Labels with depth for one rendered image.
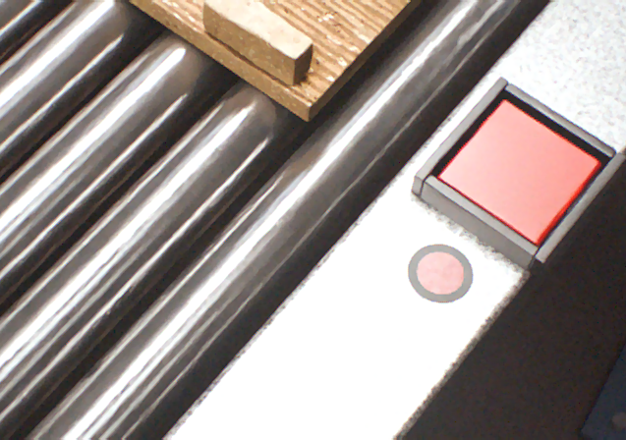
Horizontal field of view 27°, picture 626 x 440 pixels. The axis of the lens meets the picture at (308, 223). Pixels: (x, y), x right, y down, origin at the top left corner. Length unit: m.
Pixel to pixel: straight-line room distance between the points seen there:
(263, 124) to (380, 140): 0.06
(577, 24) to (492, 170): 0.12
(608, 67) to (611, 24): 0.03
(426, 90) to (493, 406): 0.95
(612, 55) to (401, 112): 0.12
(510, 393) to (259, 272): 1.01
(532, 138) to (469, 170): 0.04
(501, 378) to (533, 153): 0.98
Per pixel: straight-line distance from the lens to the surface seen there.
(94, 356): 0.66
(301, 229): 0.64
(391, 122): 0.67
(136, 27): 0.71
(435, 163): 0.64
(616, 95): 0.71
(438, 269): 0.63
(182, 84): 0.68
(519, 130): 0.66
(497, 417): 1.60
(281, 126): 0.67
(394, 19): 0.69
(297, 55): 0.63
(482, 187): 0.64
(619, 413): 1.61
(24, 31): 0.72
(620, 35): 0.73
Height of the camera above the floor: 1.48
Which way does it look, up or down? 61 degrees down
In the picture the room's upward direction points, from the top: 6 degrees clockwise
